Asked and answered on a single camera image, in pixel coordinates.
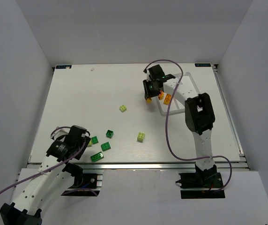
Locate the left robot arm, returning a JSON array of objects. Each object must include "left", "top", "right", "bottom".
[{"left": 0, "top": 125, "right": 91, "bottom": 225}]

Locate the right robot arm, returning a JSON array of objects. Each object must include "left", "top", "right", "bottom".
[{"left": 143, "top": 65, "right": 216, "bottom": 176}]

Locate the blue label sticker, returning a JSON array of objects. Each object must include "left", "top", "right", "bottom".
[
  {"left": 55, "top": 65, "right": 72, "bottom": 69},
  {"left": 194, "top": 63, "right": 211, "bottom": 67}
]

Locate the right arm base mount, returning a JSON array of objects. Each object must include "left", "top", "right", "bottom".
[{"left": 175, "top": 172, "right": 225, "bottom": 199}]

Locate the blue label sticker left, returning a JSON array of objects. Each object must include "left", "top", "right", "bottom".
[{"left": 55, "top": 65, "right": 72, "bottom": 69}]

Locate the light green lego near centre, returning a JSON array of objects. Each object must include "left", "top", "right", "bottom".
[{"left": 137, "top": 132, "right": 145, "bottom": 143}]

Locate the blue label sticker right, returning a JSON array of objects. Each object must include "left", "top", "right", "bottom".
[{"left": 194, "top": 63, "right": 211, "bottom": 67}]

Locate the light green square lego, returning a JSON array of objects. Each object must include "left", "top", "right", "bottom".
[{"left": 119, "top": 105, "right": 127, "bottom": 113}]

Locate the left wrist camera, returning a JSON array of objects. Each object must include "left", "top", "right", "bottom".
[{"left": 50, "top": 127, "right": 69, "bottom": 140}]

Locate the dark green square lego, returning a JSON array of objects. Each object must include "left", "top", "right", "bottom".
[{"left": 106, "top": 130, "right": 114, "bottom": 138}]

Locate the green long lego brick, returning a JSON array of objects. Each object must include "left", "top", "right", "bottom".
[{"left": 90, "top": 152, "right": 104, "bottom": 163}]

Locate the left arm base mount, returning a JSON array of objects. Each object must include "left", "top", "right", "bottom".
[{"left": 62, "top": 164, "right": 103, "bottom": 197}]

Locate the yellow long lego brick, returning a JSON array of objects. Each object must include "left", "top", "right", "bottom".
[{"left": 164, "top": 94, "right": 171, "bottom": 105}]

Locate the white divided sorting tray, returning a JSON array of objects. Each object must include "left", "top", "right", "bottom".
[{"left": 156, "top": 72, "right": 200, "bottom": 116}]

